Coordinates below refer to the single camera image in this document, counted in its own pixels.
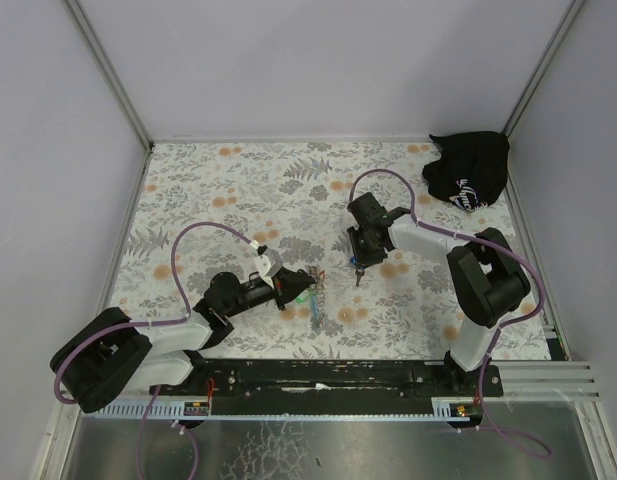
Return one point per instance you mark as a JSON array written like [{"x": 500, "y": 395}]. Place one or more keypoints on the green key tag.
[{"x": 303, "y": 297}]

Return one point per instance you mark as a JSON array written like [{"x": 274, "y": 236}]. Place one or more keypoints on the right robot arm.
[{"x": 488, "y": 279}]

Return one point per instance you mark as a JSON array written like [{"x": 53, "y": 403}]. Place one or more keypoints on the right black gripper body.
[{"x": 366, "y": 254}]

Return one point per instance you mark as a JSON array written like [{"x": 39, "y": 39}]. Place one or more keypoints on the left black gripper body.
[{"x": 279, "y": 291}]

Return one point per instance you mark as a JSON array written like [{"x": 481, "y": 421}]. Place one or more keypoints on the black cloth bag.
[{"x": 472, "y": 170}]

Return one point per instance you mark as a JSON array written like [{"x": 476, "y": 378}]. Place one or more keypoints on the left aluminium frame post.
[{"x": 93, "y": 44}]

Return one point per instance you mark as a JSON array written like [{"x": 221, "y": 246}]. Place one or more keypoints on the white cable duct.
[{"x": 129, "y": 409}]

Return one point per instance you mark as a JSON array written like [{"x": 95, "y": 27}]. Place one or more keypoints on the floral table mat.
[{"x": 201, "y": 203}]

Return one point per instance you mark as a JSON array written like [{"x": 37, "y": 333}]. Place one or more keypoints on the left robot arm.
[{"x": 114, "y": 353}]

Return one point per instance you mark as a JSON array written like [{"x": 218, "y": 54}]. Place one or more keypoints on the blue keyring handle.
[{"x": 315, "y": 307}]

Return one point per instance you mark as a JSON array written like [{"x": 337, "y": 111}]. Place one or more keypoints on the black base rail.
[{"x": 330, "y": 387}]

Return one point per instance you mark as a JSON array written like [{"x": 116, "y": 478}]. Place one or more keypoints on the right aluminium frame post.
[{"x": 550, "y": 52}]

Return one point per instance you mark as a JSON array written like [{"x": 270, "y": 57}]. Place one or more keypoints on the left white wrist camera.
[{"x": 268, "y": 262}]

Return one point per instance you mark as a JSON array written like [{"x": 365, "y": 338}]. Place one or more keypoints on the aluminium frame post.
[
  {"x": 550, "y": 52},
  {"x": 93, "y": 44}
]

